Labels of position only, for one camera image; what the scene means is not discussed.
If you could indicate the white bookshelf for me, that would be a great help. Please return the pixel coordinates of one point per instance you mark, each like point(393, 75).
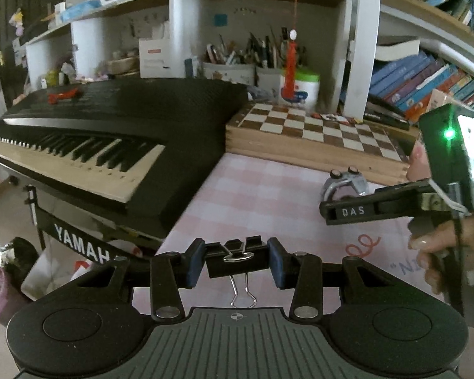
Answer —
point(340, 36)

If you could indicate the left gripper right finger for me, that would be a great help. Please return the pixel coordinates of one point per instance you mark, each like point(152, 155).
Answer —
point(301, 272)

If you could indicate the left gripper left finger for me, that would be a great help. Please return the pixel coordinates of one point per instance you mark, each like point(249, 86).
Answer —
point(170, 272)

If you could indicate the red pen with white cap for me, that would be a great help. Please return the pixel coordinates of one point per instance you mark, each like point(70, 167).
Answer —
point(289, 77)

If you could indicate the person right hand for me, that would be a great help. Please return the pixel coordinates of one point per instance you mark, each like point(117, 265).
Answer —
point(446, 254)

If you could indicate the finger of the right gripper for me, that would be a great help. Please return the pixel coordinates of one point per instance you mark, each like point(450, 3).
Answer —
point(386, 203)

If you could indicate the pink cylindrical cup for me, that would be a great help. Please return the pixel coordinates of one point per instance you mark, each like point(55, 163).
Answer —
point(419, 167)

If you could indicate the wooden chess board box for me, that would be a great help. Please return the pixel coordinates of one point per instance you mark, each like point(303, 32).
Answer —
point(321, 142)

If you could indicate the grey knitted toy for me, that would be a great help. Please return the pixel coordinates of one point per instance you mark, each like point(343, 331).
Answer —
point(344, 184)

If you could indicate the black Yamaha keyboard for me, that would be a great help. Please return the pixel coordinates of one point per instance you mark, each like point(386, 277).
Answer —
point(133, 152)

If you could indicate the pink checked tablecloth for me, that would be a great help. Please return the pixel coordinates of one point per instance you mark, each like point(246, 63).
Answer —
point(246, 196)

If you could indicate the green lid white jar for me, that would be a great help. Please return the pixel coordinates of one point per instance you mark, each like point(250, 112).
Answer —
point(306, 93)

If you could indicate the black binder clip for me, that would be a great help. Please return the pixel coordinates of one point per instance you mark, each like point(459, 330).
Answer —
point(237, 257)

